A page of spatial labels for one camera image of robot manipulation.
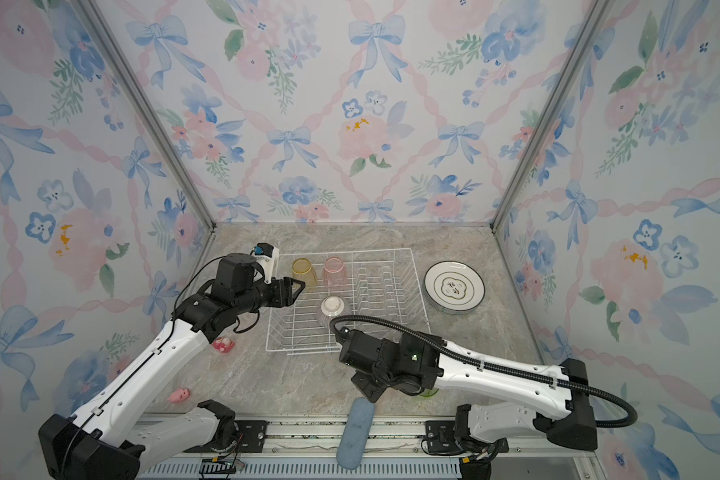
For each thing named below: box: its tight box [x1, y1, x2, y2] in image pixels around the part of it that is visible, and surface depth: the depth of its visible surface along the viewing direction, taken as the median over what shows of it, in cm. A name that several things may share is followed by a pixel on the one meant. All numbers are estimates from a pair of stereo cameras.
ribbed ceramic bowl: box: [321, 296, 345, 317], surface depth 91 cm
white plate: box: [423, 260, 486, 314], surface depth 100 cm
